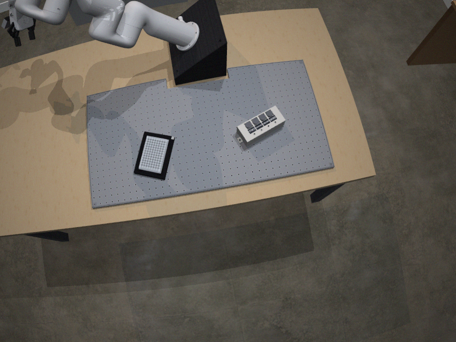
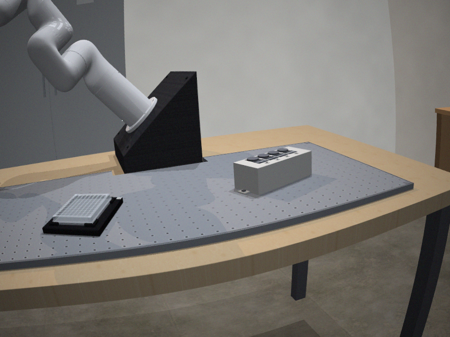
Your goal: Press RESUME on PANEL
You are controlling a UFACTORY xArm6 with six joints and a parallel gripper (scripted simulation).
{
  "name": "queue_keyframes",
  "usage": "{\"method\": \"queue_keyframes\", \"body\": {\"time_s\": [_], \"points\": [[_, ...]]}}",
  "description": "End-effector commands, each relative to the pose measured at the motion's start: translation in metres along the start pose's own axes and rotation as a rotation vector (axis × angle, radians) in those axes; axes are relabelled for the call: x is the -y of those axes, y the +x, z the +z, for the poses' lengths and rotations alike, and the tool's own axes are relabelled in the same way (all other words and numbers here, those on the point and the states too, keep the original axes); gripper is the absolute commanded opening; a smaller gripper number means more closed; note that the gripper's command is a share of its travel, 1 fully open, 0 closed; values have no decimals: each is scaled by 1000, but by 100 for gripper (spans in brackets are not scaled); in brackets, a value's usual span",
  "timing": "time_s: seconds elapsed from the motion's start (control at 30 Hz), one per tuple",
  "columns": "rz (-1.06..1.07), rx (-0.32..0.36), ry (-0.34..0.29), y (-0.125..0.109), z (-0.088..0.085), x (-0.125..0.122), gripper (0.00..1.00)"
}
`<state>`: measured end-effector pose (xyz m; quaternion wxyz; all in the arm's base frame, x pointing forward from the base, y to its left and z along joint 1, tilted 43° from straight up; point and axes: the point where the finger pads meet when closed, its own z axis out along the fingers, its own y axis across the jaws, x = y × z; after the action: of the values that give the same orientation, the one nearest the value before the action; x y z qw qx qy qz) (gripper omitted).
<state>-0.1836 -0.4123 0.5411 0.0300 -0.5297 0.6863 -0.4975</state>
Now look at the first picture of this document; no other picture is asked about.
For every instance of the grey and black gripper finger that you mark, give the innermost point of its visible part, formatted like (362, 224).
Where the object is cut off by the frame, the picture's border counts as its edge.
(31, 31)
(14, 34)

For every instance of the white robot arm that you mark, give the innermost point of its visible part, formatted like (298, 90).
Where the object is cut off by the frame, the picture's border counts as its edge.
(114, 23)

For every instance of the grey push-button panel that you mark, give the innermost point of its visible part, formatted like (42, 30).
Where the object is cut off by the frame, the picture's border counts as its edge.
(260, 126)

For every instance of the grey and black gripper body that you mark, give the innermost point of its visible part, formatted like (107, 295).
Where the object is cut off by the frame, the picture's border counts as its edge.
(21, 22)

